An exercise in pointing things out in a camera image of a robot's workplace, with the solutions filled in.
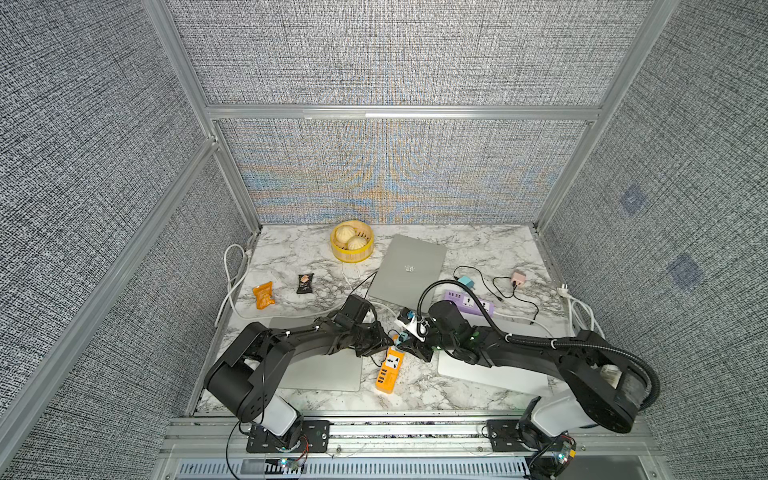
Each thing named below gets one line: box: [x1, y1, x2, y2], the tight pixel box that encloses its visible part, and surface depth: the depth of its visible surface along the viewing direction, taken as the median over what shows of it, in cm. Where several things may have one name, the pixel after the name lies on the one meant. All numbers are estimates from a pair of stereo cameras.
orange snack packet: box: [252, 281, 276, 310], surface depth 101 cm
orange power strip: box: [375, 346, 405, 394], surface depth 83 cm
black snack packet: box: [296, 273, 315, 294], surface depth 102 cm
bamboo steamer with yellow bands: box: [331, 220, 375, 263], surface depth 112 cm
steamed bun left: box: [335, 225, 356, 243], surface depth 112 cm
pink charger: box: [511, 272, 526, 286], surface depth 105 cm
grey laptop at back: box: [369, 234, 448, 313], surface depth 112 cm
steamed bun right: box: [347, 236, 367, 250], surface depth 108 cm
